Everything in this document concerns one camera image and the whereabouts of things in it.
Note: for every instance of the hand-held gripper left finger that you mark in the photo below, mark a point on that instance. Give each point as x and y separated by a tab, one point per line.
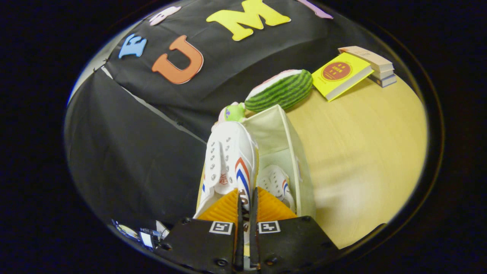
239	243

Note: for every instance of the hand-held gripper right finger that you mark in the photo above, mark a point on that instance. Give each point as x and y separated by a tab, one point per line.
254	243

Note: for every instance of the white canvas shoe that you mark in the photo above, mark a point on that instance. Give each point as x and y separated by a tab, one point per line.
228	160
276	182

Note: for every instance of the cream fabric storage box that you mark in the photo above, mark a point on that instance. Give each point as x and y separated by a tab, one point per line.
277	133

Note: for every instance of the colourful printed packet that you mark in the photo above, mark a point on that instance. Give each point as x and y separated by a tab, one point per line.
127	230

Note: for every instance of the pink and green plush toy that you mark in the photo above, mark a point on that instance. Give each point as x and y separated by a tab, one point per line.
234	113

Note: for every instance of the black backdrop cloth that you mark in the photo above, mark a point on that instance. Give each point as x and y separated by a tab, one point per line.
144	144

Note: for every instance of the watermelon slice plush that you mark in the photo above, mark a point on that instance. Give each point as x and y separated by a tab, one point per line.
281	91

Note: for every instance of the yellow book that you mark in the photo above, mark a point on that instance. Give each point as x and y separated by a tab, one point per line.
338	74

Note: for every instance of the grey paperback book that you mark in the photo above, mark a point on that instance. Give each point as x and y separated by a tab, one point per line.
386	81

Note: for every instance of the white paperback book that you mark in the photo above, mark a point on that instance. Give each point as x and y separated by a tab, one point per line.
384	73

